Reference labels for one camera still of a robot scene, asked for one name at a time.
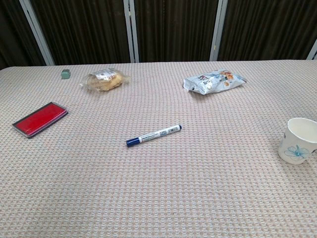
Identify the white paper cup blue flower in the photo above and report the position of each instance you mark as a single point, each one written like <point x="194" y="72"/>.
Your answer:
<point x="297" y="138"/>

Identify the blue capped white marker pen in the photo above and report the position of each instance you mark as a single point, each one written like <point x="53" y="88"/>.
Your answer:
<point x="153" y="135"/>

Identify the patterned woven tablecloth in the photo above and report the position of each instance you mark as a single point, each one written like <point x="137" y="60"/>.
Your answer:
<point x="158" y="173"/>

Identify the white printed snack bag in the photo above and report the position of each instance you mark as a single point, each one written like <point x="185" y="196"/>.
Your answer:
<point x="213" y="81"/>

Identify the bread in clear plastic bag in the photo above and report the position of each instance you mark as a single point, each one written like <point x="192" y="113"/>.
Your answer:
<point x="105" y="79"/>

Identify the small green eraser block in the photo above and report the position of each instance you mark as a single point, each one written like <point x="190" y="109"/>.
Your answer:
<point x="66" y="74"/>

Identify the red ink stamp pad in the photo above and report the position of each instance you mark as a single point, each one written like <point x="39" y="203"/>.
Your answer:
<point x="39" y="120"/>

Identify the grey metal partition post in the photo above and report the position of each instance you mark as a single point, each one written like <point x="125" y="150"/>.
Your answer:
<point x="131" y="29"/>
<point x="312" y="50"/>
<point x="37" y="31"/>
<point x="218" y="29"/>

